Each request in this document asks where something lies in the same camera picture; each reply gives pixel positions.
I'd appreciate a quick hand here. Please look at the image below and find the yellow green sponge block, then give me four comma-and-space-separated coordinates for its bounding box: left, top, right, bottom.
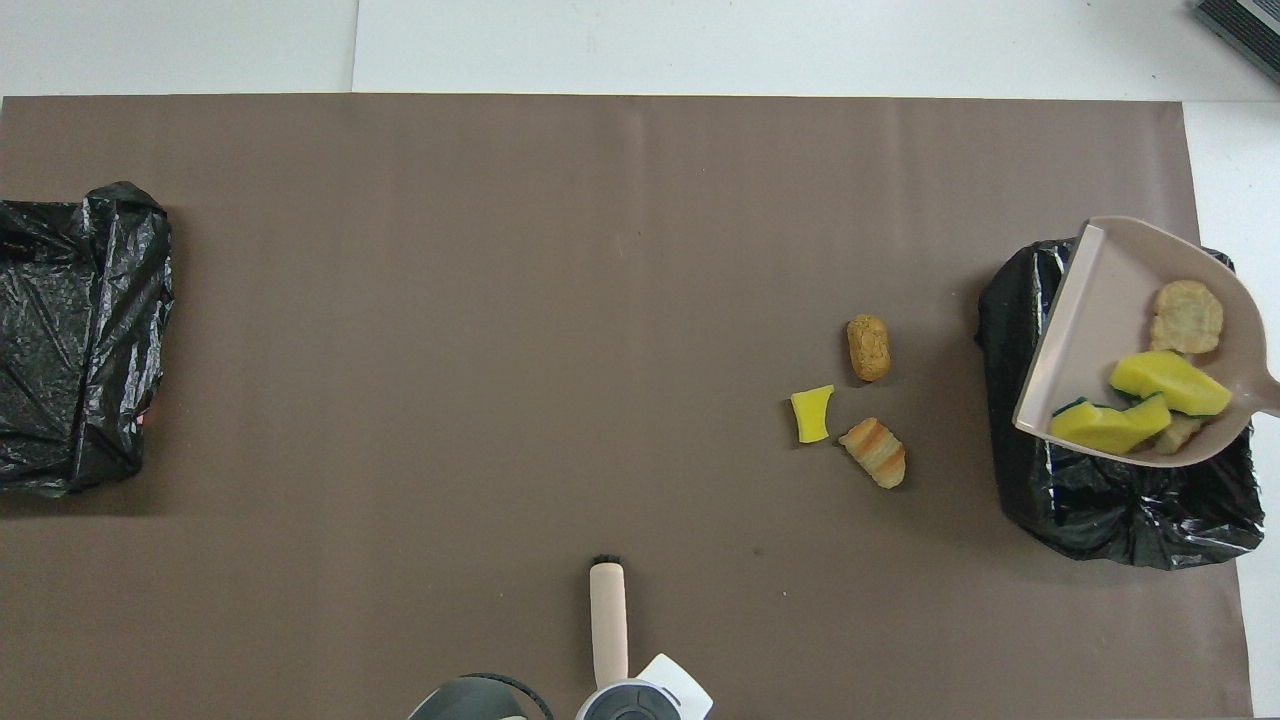
1108, 350, 1233, 418

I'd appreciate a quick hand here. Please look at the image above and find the dark grey ribbed device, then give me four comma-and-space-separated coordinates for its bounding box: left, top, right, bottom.
1193, 0, 1280, 87

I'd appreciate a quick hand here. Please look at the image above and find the striped bread slice toy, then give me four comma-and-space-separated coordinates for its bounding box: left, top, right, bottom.
1150, 412, 1206, 456

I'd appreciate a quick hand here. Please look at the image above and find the small yellow sponge piece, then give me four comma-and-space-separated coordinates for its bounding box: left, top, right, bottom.
790, 385, 836, 445

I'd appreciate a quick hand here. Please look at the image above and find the pink plastic dustpan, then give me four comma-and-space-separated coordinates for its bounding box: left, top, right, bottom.
1012, 215, 1280, 470

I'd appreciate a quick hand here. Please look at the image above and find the notched yellow green sponge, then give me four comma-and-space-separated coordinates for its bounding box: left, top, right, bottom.
1048, 392, 1172, 457

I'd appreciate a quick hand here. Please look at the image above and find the beige brush with black bristles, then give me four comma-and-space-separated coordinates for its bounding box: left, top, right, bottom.
589, 554, 630, 693

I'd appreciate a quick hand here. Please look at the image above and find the brown fried nugget toy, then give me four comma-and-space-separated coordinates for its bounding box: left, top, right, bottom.
846, 314, 892, 383

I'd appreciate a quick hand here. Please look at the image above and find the striped croissant toy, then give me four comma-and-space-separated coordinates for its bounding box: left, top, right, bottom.
838, 417, 907, 490

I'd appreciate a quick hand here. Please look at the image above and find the brown paper table mat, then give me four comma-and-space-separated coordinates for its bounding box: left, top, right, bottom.
0, 94, 1256, 720

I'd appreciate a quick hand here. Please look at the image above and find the bin with black trash bag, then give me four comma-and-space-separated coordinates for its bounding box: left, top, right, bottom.
0, 181, 175, 498
975, 236, 1266, 572

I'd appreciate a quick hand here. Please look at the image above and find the pale bread chunk toy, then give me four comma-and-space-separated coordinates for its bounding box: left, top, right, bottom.
1148, 280, 1225, 356

